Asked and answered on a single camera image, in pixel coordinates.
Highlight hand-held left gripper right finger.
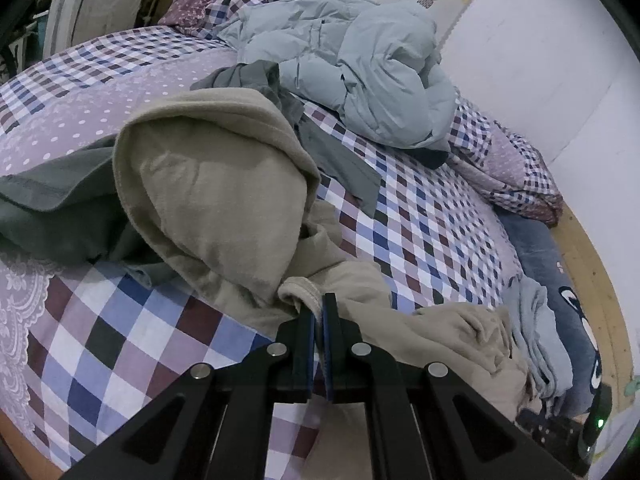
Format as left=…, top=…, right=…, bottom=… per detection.
left=322, top=292, right=576, bottom=480

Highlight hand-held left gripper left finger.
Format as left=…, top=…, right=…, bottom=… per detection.
left=62, top=305, right=317, bottom=480

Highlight beige sweatshirt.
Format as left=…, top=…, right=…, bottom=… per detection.
left=112, top=87, right=531, bottom=480

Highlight light blue knit sweater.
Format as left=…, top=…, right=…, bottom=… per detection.
left=500, top=277, right=575, bottom=418

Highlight wooden bed headboard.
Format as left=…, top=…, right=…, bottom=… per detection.
left=550, top=200, right=636, bottom=411

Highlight blue printed pillow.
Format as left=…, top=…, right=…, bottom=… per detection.
left=497, top=207, right=608, bottom=413

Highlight checkered bed sheet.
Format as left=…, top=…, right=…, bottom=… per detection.
left=0, top=25, right=526, bottom=480

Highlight light blue puffer jacket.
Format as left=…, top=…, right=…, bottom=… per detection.
left=217, top=0, right=458, bottom=168

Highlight dark green t-shirt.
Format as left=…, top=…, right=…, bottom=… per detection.
left=0, top=60, right=386, bottom=281

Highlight white storage case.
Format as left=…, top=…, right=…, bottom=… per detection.
left=42, top=0, right=156, bottom=58

